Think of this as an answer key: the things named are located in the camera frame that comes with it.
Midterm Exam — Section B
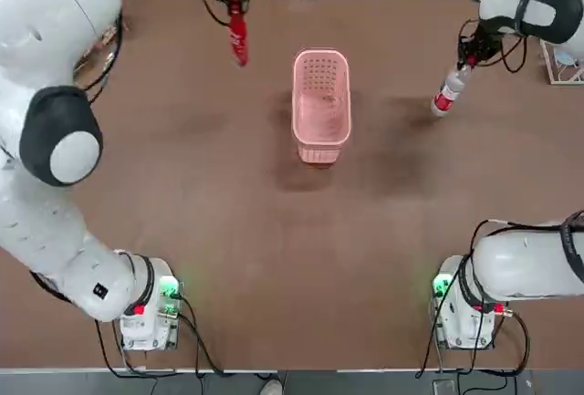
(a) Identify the black arm base cable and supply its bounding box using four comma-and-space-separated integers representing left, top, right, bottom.
495, 310, 533, 377
174, 293, 230, 378

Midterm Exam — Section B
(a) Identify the black right arm base cable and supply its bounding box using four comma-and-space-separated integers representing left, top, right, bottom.
495, 310, 533, 377

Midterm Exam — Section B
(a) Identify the pink plastic basket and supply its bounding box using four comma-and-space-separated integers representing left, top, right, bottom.
290, 49, 353, 166

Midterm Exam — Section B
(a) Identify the red Pepsi bottle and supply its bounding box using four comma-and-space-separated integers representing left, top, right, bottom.
226, 0, 252, 68

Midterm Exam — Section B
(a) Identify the clear water bottle red cap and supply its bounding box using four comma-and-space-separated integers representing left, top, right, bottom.
431, 64, 475, 119

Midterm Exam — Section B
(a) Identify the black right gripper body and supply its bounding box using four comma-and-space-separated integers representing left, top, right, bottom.
468, 19, 504, 59

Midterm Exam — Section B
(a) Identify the black left arm base cable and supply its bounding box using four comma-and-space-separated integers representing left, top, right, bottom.
174, 293, 230, 378

